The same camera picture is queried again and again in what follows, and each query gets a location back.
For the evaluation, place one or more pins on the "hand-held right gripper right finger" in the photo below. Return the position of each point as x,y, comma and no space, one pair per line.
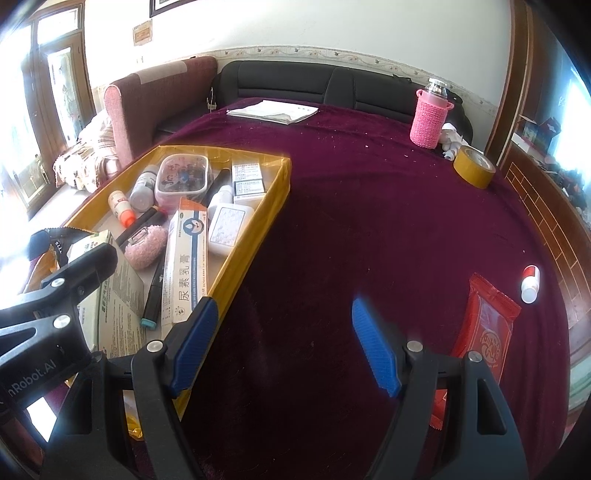
376,346

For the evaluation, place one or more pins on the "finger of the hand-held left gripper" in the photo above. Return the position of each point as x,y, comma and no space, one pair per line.
69,286

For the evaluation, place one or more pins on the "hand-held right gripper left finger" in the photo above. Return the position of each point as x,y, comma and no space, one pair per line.
194,341

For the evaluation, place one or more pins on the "small green white box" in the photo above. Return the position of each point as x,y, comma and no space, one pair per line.
90,242

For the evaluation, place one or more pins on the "large cream medicine box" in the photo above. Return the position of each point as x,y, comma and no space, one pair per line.
117,304

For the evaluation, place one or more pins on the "red packet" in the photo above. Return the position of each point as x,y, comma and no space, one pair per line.
487,327

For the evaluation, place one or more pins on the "white bottle with printed label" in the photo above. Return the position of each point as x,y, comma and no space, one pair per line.
228,228

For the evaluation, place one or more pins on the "grey tube with white cap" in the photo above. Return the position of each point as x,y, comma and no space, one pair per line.
143,191

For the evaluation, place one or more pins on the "yellow cardboard tray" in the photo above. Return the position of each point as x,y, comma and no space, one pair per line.
258,217

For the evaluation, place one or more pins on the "black marker with blue end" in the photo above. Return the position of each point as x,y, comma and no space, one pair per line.
152,300

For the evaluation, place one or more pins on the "white blue ointment box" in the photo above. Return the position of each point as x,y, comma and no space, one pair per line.
187,267

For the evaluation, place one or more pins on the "pink fluffy pocket mirror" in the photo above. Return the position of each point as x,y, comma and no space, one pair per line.
147,251

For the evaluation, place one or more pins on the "black marker with yellow end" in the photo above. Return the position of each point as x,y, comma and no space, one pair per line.
138,226

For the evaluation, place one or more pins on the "small bottle with orange cap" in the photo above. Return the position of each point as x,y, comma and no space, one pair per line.
119,203

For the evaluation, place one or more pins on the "burgundy blanket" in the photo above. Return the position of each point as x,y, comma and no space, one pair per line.
369,221

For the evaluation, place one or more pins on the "striped cloth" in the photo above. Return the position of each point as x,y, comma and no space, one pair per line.
78,161

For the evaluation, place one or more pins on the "clear cartoon print plastic box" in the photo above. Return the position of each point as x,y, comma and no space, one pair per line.
182,177

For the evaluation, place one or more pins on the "green-bordered medicine box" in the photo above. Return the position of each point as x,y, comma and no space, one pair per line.
249,188

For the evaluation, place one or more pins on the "black marker with white end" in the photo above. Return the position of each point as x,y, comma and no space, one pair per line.
219,180

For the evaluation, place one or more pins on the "small white red-capped bottle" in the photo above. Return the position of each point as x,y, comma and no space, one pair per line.
530,286

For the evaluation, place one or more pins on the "white medicine box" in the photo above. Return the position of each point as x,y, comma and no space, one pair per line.
247,171

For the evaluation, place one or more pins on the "wooden framed window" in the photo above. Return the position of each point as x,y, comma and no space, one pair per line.
60,92

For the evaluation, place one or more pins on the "maroon fabric sofa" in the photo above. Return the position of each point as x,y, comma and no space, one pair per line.
138,101

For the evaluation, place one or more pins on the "yellow tape roll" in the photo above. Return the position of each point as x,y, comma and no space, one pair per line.
471,170

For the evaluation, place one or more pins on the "crumpled white tissue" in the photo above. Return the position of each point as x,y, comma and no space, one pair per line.
450,138

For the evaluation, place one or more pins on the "wooden brick pattern cabinet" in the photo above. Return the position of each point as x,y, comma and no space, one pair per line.
540,198

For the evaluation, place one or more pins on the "pink knitted bottle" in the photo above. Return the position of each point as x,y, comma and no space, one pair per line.
429,120

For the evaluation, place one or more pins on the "white tag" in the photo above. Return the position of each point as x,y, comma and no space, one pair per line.
211,99

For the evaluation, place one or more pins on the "black bag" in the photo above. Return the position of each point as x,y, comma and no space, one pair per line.
465,121

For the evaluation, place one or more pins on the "folded white papers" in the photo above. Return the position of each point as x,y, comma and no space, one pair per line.
272,110

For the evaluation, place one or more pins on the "clutter on cabinet shelf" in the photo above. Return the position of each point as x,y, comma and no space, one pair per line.
545,138

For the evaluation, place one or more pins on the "black leather sofa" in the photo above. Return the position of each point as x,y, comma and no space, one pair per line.
286,81

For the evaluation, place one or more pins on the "small wall plaque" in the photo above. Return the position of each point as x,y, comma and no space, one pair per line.
142,32

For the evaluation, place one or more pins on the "framed wall picture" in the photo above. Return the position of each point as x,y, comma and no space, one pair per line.
166,5

